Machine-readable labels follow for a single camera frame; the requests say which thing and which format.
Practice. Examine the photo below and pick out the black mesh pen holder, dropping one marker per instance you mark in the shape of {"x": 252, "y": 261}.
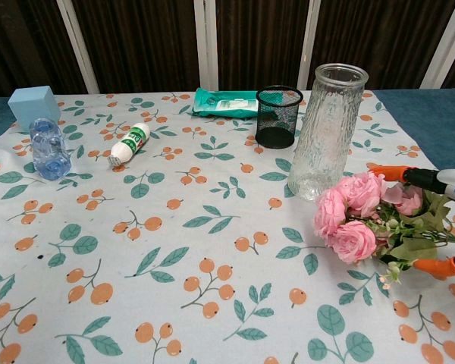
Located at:
{"x": 275, "y": 136}

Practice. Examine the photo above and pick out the clear textured glass vase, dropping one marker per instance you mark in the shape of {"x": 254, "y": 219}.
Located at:
{"x": 326, "y": 144}

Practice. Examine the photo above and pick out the green wet wipes pack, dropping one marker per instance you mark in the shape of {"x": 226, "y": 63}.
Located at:
{"x": 220, "y": 102}

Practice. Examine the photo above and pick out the small white green-label bottle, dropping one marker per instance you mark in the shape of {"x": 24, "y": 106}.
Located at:
{"x": 129, "y": 144}

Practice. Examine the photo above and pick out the light blue foam cube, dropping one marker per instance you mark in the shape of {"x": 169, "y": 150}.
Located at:
{"x": 30, "y": 108}

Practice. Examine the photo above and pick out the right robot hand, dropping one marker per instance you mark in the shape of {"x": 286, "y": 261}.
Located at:
{"x": 453, "y": 184}

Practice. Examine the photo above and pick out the dark pleated curtain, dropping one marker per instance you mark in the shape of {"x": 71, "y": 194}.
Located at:
{"x": 148, "y": 41}

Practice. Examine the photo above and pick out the floral fruit print tablecloth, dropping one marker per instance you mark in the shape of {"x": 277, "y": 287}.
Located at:
{"x": 212, "y": 227}

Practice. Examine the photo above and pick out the white metal frame post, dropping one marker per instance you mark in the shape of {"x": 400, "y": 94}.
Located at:
{"x": 311, "y": 41}
{"x": 77, "y": 45}
{"x": 440, "y": 45}
{"x": 206, "y": 45}

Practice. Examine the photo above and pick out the pink artificial rose bouquet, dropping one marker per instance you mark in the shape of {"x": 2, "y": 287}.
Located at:
{"x": 354, "y": 237}

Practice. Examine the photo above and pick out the clear plastic water bottle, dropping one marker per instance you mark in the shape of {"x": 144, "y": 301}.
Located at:
{"x": 49, "y": 151}

